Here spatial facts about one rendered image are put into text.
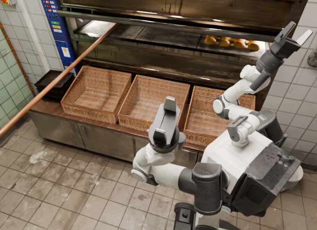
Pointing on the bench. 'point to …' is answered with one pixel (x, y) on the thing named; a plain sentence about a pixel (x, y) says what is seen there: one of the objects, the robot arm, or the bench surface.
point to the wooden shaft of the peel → (52, 84)
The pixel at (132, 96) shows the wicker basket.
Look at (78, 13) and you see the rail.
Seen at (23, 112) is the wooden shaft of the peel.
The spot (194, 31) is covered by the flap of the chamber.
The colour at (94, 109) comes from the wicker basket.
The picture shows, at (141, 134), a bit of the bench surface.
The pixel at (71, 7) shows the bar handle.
